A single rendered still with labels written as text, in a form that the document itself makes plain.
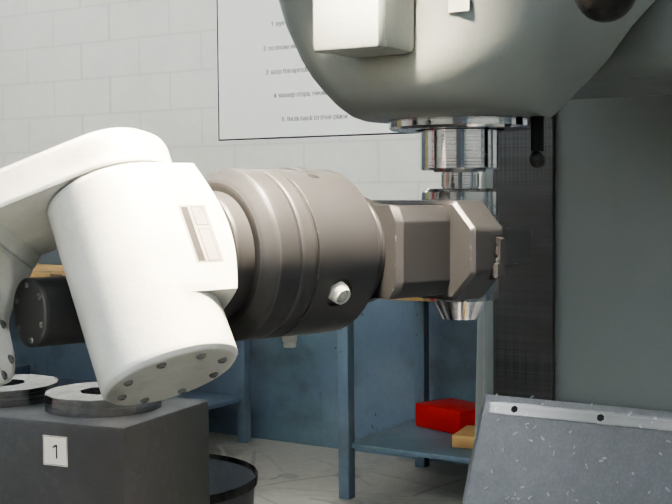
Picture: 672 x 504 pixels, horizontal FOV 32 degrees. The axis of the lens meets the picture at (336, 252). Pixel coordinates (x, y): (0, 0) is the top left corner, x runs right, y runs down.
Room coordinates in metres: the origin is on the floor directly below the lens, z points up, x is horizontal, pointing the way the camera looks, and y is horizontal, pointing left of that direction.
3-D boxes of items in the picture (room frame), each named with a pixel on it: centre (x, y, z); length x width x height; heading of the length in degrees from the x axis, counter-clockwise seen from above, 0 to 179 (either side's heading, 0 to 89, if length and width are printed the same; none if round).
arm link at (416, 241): (0.65, -0.01, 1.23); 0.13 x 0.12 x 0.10; 42
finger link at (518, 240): (0.69, -0.10, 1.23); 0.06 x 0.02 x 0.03; 132
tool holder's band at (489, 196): (0.72, -0.08, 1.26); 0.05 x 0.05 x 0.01
